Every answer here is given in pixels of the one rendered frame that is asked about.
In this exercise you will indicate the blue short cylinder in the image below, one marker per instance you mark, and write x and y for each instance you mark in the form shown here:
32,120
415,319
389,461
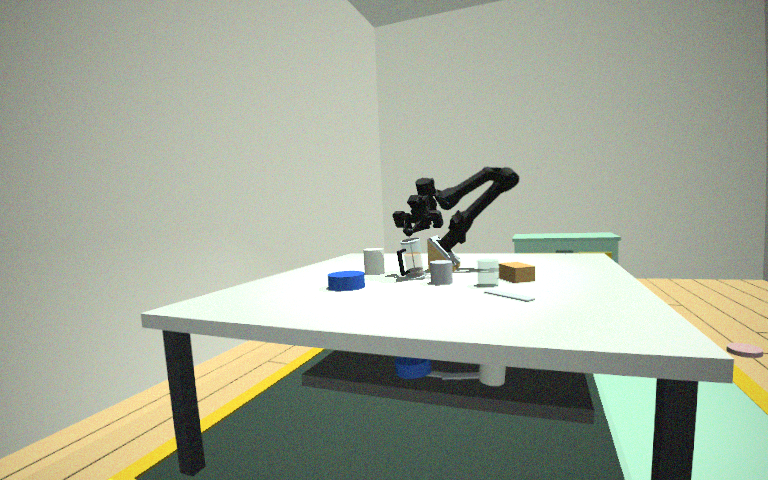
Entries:
412,368
346,281

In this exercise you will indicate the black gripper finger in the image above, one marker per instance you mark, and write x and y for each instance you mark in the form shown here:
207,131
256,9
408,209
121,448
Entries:
421,224
406,221

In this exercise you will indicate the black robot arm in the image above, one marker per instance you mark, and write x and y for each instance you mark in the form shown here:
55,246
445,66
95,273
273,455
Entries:
503,180

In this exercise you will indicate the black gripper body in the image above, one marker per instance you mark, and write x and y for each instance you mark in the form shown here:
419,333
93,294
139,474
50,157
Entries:
432,215

